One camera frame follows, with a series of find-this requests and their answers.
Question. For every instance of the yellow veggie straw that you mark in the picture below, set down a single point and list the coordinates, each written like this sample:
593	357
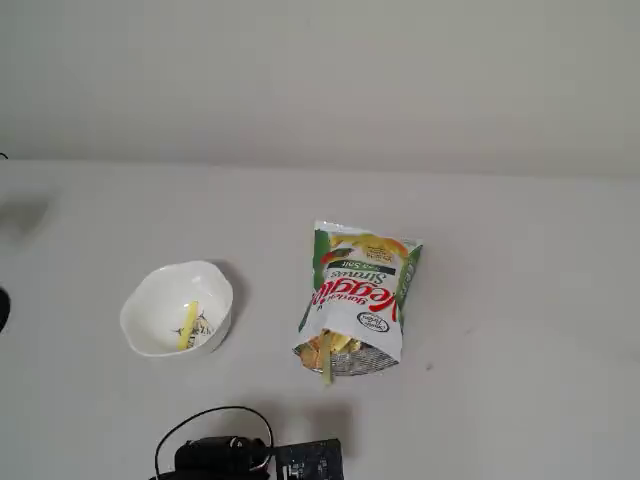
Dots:
341	343
188	325

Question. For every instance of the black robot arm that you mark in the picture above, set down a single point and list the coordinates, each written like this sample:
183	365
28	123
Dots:
310	460

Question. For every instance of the orange veggie straw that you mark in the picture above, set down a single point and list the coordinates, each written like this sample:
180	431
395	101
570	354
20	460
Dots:
309	351

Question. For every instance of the pale green veggie straw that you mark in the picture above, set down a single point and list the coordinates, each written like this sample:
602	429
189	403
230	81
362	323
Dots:
327	365

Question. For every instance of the white ceramic bowl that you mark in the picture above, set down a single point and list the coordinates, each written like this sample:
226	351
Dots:
165	325

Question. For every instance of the veggie straw snack packet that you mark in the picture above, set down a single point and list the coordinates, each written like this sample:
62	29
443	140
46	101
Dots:
360	295

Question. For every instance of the black rounded device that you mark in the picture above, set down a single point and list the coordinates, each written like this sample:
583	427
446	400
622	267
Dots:
3	310

